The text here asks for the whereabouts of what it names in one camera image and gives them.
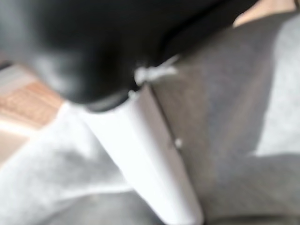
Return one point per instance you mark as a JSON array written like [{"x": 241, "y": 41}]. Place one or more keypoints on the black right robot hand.
[{"x": 93, "y": 47}]

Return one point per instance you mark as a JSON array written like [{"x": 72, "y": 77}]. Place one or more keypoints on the light grey garment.
[{"x": 234, "y": 140}]

